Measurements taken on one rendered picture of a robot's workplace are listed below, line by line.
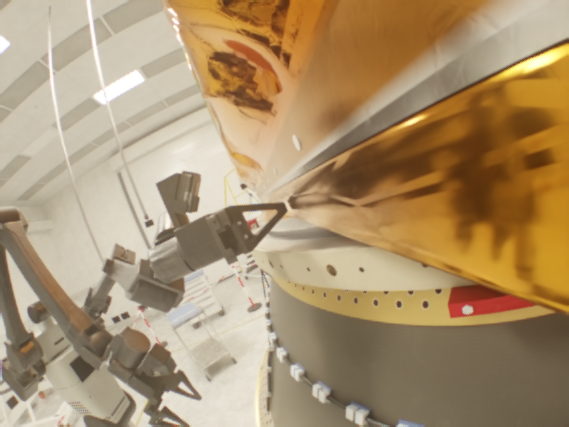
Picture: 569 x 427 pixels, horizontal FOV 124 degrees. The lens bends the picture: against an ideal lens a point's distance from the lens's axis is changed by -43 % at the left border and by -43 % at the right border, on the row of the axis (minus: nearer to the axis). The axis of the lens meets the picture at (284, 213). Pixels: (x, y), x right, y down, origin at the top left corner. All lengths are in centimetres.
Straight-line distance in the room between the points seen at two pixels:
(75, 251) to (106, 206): 218
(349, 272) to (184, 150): 823
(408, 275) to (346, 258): 6
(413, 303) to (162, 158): 845
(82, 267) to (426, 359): 1024
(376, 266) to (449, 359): 13
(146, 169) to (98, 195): 205
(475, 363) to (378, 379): 12
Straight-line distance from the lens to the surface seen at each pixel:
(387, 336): 32
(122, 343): 54
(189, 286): 527
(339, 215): 15
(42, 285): 63
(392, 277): 24
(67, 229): 1049
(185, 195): 36
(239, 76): 18
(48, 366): 107
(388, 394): 35
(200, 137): 841
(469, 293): 21
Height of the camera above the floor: 179
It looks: 5 degrees down
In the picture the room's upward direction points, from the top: 25 degrees counter-clockwise
